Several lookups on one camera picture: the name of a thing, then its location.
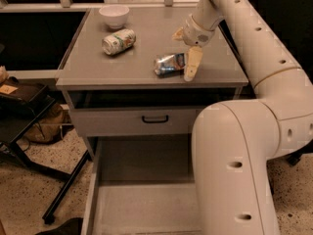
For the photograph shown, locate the black side table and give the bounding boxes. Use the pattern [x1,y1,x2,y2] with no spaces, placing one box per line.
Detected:
[0,77,91,224]

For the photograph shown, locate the closed grey upper drawer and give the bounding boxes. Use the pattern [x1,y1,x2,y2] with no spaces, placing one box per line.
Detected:
[70,108,201,137]

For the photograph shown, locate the white ceramic bowl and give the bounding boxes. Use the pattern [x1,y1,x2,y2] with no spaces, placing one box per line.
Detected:
[99,5,130,29]

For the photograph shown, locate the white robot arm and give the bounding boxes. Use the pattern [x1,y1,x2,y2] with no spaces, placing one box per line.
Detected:
[173,0,313,235]

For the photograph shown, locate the brown bag on floor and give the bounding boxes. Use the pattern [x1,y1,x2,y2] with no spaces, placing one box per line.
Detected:
[24,103,71,144]

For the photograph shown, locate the yellow sticky note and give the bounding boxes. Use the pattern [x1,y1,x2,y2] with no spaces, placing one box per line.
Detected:
[0,84,17,95]

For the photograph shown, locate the green and white soda can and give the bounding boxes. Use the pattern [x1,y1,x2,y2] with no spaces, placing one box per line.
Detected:
[102,28,136,56]

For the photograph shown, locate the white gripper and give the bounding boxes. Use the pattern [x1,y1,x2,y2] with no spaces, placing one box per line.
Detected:
[172,15,215,81]

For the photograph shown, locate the open grey middle drawer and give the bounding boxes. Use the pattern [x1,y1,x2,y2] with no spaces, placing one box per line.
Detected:
[81,134,201,235]

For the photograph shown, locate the black drawer handle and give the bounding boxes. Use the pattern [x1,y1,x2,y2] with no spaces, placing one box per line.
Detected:
[141,115,169,124]

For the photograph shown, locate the grey drawer cabinet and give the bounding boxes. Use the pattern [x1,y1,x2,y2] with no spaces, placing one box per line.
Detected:
[55,6,249,235]

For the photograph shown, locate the blue silver redbull can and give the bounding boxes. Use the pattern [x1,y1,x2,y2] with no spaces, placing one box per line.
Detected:
[154,53,186,76]

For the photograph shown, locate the dark object on floor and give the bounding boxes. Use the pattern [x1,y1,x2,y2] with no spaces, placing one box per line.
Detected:
[36,217,83,235]

